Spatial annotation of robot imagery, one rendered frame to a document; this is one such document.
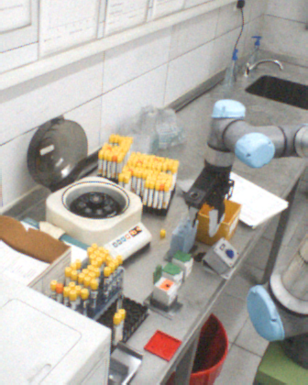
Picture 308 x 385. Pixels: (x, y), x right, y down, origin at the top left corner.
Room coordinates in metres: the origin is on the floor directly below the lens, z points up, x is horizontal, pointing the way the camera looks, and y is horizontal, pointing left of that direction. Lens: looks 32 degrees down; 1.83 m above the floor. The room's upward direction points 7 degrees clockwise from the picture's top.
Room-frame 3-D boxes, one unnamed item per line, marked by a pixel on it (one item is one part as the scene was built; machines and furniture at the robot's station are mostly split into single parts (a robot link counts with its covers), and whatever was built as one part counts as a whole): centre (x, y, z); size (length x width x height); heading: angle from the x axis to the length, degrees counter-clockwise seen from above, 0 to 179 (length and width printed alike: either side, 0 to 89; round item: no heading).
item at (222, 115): (1.14, -0.16, 1.33); 0.09 x 0.08 x 0.11; 26
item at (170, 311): (0.97, -0.06, 0.89); 0.09 x 0.05 x 0.04; 63
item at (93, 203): (1.25, 0.16, 0.97); 0.15 x 0.15 x 0.07
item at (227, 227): (1.32, -0.20, 0.93); 0.13 x 0.13 x 0.10; 67
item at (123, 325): (0.88, 0.05, 0.93); 0.17 x 0.09 x 0.11; 154
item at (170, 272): (1.05, -0.08, 0.91); 0.05 x 0.04 x 0.07; 65
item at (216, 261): (1.16, -0.20, 0.92); 0.13 x 0.07 x 0.08; 65
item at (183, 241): (1.20, -0.10, 0.92); 0.10 x 0.07 x 0.10; 157
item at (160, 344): (0.84, -0.07, 0.88); 0.07 x 0.07 x 0.01; 65
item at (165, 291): (0.97, -0.06, 0.92); 0.05 x 0.04 x 0.06; 63
